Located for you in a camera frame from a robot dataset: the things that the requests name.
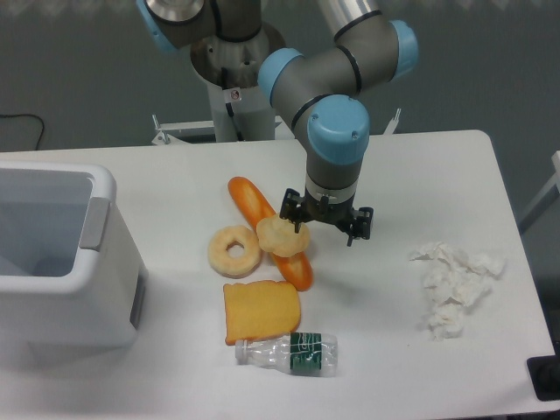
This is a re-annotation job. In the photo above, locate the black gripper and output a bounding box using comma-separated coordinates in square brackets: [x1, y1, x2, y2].
[279, 188, 374, 247]

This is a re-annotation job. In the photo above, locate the pale round bread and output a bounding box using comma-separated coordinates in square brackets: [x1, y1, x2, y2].
[256, 214, 311, 257]

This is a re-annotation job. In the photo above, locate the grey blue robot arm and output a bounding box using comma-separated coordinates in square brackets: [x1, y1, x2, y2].
[136, 1, 418, 240]

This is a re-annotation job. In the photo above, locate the orange baguette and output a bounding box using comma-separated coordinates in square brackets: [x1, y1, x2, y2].
[227, 176, 314, 293]

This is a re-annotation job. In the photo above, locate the yellow toast slice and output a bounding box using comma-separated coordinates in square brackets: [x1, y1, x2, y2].
[223, 280, 301, 346]

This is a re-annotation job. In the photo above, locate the clear plastic bottle green label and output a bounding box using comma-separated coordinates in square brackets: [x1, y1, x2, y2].
[235, 332, 338, 377]

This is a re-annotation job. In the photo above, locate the crumpled white tissue paper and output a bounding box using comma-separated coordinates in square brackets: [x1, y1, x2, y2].
[409, 241, 507, 341]

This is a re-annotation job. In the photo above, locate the white cooler box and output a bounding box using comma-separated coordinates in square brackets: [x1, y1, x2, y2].
[1, 160, 148, 350]

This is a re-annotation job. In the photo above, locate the black device at table edge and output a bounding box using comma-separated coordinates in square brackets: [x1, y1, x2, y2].
[527, 355, 559, 402]

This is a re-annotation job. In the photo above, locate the ring-shaped donut bread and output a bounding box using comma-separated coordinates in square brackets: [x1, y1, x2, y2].
[207, 225, 262, 277]

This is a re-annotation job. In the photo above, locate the white frame at right edge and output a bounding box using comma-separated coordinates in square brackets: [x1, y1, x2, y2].
[517, 150, 559, 235]

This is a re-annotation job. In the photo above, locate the black cable on floor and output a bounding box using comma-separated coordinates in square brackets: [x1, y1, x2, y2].
[0, 113, 46, 152]

